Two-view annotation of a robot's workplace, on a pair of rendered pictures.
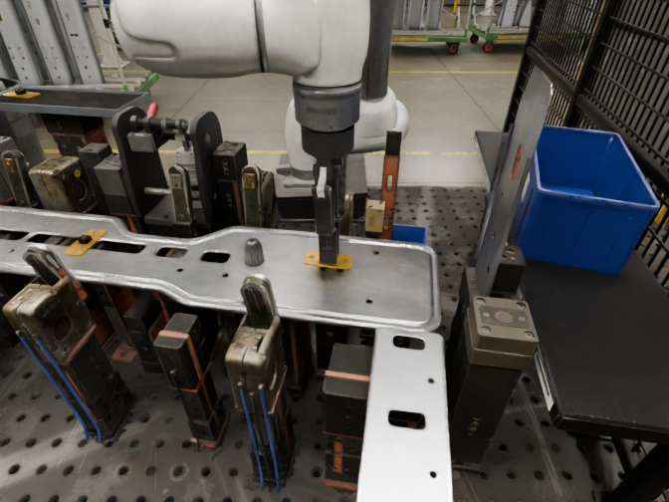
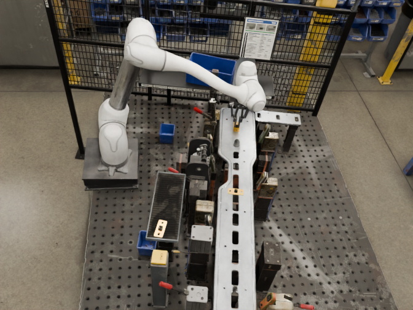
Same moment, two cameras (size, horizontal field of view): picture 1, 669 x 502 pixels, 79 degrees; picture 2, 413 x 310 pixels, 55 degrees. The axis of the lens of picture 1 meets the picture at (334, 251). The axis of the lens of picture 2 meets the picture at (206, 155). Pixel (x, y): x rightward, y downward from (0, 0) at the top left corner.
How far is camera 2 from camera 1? 2.31 m
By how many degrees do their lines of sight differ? 70
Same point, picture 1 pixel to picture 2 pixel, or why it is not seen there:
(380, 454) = (285, 120)
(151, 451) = not seen: hidden behind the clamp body
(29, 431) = (268, 238)
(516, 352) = not seen: hidden behind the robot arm
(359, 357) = (262, 125)
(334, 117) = not seen: hidden behind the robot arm
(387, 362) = (265, 119)
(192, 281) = (248, 157)
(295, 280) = (243, 135)
